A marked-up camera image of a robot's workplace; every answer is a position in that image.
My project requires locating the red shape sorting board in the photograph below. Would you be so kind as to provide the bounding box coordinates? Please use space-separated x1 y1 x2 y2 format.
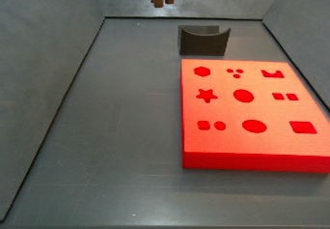
180 59 330 173

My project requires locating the dark grey curved block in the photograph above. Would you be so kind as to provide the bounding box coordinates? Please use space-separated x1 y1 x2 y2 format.
177 25 231 56

